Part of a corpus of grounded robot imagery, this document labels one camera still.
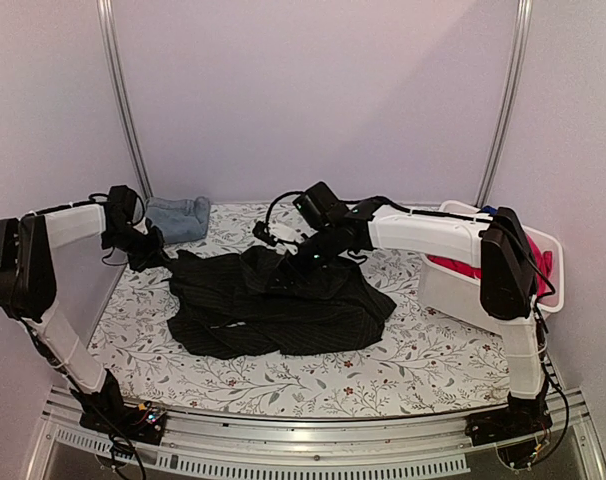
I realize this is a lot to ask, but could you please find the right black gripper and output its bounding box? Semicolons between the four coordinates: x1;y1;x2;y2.
265;224;340;295

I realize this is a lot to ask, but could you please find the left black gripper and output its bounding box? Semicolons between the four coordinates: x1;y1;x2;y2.
103;223;172;272

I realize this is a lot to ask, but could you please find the light blue denim skirt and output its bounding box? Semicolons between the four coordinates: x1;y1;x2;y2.
146;196;211;244

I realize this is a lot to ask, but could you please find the black striped garment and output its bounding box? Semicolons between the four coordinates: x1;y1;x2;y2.
167;246;396;360

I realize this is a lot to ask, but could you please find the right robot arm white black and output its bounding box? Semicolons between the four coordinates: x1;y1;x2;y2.
271;196;563;436

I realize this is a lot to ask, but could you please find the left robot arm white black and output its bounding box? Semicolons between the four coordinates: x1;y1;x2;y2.
0;200;167;434

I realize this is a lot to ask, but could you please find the white plastic laundry basket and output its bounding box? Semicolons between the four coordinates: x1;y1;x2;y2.
417;199;567;334

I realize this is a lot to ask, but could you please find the floral patterned table mat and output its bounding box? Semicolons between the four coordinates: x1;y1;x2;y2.
85;202;547;419

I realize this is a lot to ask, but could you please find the blue garment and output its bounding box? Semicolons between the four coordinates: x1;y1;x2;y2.
479;205;497;216

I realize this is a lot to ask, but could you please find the red garment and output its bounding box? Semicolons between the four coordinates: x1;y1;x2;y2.
417;225;563;301

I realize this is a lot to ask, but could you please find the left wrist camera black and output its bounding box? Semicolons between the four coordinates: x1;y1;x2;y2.
106;185;145;225

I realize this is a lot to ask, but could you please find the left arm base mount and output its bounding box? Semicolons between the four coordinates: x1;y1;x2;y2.
70;371;167;446

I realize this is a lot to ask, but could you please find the aluminium front rail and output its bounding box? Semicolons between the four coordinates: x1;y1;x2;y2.
26;387;606;479

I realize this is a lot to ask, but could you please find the left aluminium frame post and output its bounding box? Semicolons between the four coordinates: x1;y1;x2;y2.
96;0;153;199

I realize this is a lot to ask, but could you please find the aluminium frame post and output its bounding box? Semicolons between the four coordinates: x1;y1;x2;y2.
96;0;153;199
475;0;533;207

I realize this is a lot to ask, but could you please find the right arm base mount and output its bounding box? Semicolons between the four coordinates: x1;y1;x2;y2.
464;389;553;470

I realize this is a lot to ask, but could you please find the right aluminium frame post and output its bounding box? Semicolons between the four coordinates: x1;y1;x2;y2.
475;0;533;207

